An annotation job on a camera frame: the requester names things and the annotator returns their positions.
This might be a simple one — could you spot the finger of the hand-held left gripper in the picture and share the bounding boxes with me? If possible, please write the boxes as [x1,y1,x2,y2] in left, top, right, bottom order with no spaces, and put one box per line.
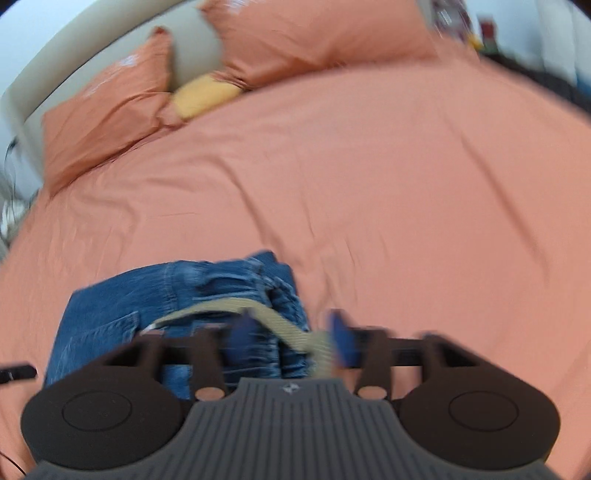
[0,364,38,385]

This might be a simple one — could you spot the beige webbing belt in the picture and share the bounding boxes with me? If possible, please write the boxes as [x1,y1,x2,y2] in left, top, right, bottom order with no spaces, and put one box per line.
[141,298,345,380]

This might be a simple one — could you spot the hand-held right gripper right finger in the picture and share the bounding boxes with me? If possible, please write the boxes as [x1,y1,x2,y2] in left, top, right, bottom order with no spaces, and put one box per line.
[325,309,486,400]

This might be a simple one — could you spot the yellow pillow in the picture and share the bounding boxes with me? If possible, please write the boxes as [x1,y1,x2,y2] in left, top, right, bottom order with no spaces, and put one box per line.
[170,73,245,121]

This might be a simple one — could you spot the beige padded headboard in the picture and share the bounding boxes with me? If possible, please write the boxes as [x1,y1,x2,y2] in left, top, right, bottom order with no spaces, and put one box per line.
[0,0,225,185]

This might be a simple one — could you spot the orange pillow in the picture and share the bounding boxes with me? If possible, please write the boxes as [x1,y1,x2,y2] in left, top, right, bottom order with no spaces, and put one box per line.
[199,0,440,89]
[41,27,175,197]

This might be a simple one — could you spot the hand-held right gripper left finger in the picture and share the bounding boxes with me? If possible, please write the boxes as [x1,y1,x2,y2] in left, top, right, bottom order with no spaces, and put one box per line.
[102,313,260,402]

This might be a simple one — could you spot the background clutter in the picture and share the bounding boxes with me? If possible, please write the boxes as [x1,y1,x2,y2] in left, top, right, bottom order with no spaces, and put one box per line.
[431,0,506,52]

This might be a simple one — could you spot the blue denim pants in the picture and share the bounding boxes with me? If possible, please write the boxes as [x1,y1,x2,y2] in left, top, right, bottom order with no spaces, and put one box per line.
[44,250,312,401]

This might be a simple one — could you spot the orange bed sheet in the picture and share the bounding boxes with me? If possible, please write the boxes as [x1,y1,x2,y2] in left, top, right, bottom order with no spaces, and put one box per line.
[0,46,591,476]

